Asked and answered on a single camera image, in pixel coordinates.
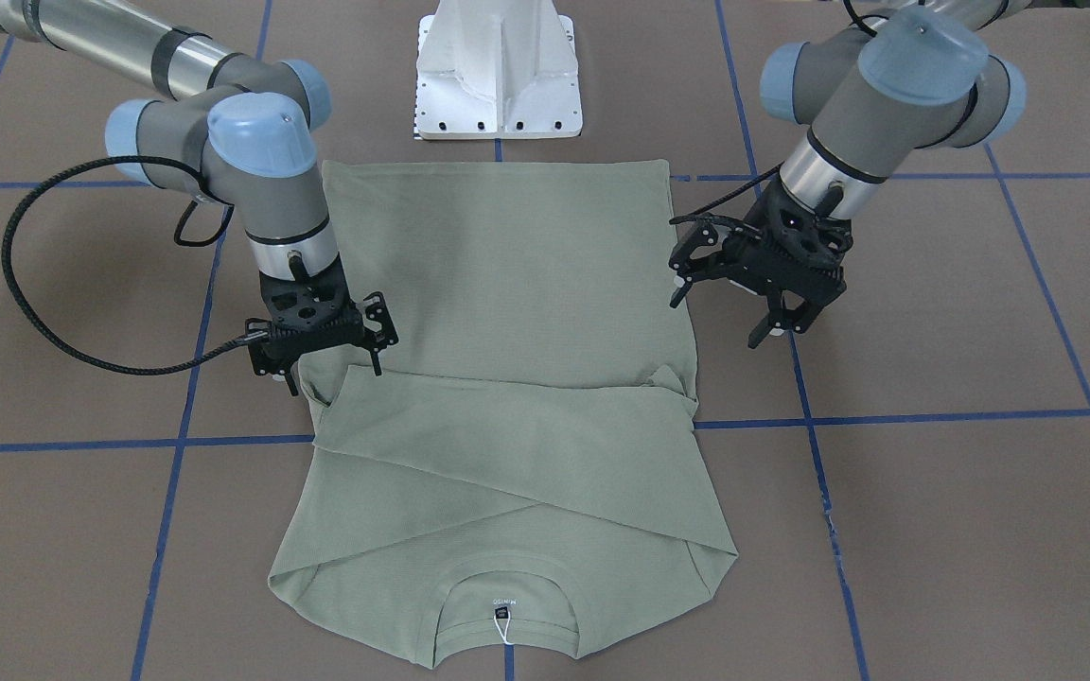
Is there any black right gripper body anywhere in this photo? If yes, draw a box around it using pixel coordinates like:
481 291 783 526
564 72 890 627
245 257 399 375

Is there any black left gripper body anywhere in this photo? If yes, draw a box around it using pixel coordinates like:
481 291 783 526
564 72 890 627
670 180 853 313

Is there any olive green long-sleeve shirt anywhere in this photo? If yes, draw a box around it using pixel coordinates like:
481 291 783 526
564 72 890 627
268 160 738 669

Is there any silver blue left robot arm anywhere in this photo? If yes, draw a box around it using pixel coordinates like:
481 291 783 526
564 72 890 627
669 1 1027 346

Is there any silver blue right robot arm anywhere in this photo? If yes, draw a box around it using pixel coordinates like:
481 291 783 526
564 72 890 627
0 1 398 376

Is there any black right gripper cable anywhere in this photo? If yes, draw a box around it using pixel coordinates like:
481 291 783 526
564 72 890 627
1 154 273 376

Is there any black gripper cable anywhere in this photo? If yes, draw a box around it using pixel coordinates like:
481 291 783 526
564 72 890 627
670 0 896 228
1 154 273 376

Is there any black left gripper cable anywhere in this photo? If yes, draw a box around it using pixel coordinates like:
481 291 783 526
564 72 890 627
670 0 896 228

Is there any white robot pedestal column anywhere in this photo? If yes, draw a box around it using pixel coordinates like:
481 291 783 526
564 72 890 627
413 1 584 141

